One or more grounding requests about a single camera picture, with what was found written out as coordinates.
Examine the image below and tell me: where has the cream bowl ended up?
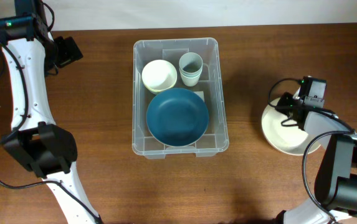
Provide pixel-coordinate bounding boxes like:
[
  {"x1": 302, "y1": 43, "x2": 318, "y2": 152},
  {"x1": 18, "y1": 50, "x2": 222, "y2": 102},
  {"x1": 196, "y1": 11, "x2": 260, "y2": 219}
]
[{"x1": 261, "y1": 105, "x2": 315, "y2": 156}]

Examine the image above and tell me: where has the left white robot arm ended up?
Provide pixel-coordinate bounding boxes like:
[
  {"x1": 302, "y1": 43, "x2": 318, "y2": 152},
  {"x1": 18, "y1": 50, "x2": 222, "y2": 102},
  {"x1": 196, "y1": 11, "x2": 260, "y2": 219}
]
[{"x1": 0, "y1": 14, "x2": 102, "y2": 223}]

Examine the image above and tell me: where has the grey white cup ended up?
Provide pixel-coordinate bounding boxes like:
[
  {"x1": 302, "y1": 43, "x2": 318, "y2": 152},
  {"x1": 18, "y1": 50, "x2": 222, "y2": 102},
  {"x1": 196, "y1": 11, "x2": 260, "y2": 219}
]
[{"x1": 179, "y1": 52, "x2": 203, "y2": 75}]

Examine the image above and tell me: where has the white small bowl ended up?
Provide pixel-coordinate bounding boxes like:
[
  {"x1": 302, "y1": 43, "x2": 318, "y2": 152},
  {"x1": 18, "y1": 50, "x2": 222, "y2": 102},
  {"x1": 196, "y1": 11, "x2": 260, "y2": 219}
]
[{"x1": 141, "y1": 60, "x2": 178, "y2": 85}]

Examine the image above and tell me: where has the blue shallow bowl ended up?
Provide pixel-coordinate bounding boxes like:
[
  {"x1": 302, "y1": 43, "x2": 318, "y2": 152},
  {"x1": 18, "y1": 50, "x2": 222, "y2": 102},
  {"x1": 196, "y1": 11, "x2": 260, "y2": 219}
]
[{"x1": 146, "y1": 88, "x2": 209, "y2": 147}]

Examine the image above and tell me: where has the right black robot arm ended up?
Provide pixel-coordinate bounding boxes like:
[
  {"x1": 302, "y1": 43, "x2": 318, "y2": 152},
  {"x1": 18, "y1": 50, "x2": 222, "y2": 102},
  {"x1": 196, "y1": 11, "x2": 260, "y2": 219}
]
[{"x1": 274, "y1": 93, "x2": 357, "y2": 223}]

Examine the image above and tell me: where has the yellow small bowl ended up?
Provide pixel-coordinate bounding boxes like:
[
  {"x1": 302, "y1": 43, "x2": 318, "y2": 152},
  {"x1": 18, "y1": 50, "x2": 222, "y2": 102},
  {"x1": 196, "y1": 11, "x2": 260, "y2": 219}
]
[{"x1": 145, "y1": 83, "x2": 175, "y2": 95}]

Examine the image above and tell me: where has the mint green cup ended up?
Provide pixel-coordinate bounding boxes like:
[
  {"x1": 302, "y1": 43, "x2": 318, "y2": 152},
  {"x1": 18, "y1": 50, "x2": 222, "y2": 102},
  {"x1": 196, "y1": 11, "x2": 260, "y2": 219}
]
[{"x1": 179, "y1": 70, "x2": 202, "y2": 78}]

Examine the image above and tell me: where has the clear plastic storage container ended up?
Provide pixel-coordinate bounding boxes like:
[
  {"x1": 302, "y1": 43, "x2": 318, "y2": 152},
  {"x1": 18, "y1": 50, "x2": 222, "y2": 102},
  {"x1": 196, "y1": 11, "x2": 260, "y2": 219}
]
[{"x1": 132, "y1": 37, "x2": 229, "y2": 159}]

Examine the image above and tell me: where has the white label in container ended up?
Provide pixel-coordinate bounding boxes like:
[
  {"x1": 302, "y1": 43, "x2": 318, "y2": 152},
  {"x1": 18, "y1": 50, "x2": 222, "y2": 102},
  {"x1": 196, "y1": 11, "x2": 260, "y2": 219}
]
[{"x1": 194, "y1": 91, "x2": 204, "y2": 101}]

